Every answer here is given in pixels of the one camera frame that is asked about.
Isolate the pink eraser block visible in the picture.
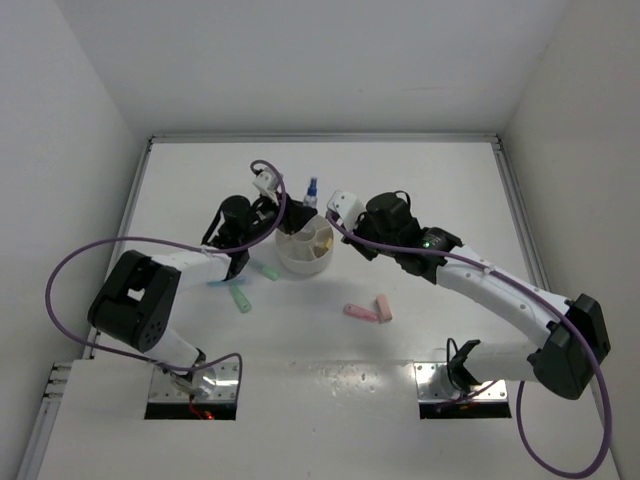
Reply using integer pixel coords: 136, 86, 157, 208
374, 294, 393, 323

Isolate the pink highlighter pen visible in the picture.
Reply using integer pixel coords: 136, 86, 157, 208
343, 303, 380, 323

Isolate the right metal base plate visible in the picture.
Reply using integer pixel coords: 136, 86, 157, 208
413, 362, 508, 406

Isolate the metal base plate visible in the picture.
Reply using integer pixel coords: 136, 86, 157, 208
148, 360, 240, 404
413, 362, 508, 406

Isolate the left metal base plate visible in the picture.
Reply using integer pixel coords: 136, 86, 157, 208
148, 360, 240, 404

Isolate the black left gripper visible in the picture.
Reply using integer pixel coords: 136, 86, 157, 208
239, 190, 316, 247

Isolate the translucent green stapler case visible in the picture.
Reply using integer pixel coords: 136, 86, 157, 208
229, 285, 252, 314

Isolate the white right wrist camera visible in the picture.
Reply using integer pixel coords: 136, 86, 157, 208
327, 190, 366, 230

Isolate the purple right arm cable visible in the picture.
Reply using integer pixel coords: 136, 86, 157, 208
324, 207, 614, 477

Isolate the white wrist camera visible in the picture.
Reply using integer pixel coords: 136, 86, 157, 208
253, 168, 279, 201
327, 190, 366, 230

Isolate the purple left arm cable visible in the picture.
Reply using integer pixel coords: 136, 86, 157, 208
44, 159, 289, 396

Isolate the green highlighter pen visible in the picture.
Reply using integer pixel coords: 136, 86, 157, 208
251, 259, 280, 281

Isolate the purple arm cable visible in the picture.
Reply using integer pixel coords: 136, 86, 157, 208
44, 159, 289, 396
324, 207, 614, 477

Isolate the white round divided organizer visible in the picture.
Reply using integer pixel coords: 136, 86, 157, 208
275, 215, 335, 276

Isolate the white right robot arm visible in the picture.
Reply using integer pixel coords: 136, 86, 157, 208
327, 191, 610, 400

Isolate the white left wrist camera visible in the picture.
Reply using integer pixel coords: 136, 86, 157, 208
253, 168, 279, 201

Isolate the light blue eraser case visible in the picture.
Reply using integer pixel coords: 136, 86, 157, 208
207, 275, 251, 287

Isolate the aluminium table frame rail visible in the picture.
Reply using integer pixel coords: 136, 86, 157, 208
38, 134, 545, 479

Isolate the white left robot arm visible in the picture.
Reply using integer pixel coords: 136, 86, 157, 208
88, 194, 317, 376

